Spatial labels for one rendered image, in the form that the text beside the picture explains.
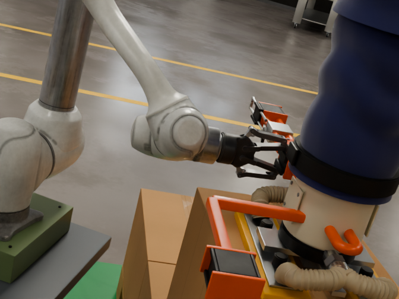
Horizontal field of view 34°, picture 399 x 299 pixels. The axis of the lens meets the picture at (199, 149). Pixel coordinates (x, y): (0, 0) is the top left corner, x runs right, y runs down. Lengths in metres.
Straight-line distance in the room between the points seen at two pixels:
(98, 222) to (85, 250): 1.76
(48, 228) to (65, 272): 0.13
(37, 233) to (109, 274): 1.46
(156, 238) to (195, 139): 1.19
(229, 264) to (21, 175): 0.80
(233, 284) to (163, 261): 1.32
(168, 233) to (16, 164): 0.99
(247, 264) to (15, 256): 0.77
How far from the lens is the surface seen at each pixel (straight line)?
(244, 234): 1.43
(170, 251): 2.40
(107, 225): 3.63
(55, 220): 1.85
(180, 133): 1.30
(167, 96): 1.36
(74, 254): 1.86
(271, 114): 1.87
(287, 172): 1.56
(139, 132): 1.48
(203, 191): 1.61
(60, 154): 1.81
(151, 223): 2.55
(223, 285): 1.01
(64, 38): 1.75
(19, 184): 1.69
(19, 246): 1.70
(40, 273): 1.76
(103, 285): 3.12
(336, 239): 1.26
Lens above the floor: 1.71
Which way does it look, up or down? 20 degrees down
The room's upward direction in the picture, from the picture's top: 15 degrees clockwise
